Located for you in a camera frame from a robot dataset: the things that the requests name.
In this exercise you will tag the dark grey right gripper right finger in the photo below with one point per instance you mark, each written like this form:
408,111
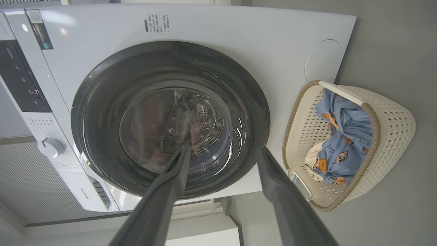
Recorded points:
293,215

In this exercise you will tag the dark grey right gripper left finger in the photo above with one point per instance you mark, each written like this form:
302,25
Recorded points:
153,212

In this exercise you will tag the cream white garment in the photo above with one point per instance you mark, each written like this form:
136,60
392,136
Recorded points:
311,155

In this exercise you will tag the dark round glass washer door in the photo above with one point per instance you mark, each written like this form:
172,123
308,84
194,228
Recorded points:
102,112

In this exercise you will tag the blue cartoon print garment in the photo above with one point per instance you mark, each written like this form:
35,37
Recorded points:
351,119

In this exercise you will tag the white round control knob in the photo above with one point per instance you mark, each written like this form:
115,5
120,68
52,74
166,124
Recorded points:
51,147

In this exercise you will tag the white front-load washing machine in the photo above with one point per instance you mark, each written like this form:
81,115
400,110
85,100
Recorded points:
239,44

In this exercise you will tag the cream perforated laundry basket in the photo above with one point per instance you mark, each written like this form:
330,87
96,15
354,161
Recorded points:
389,136

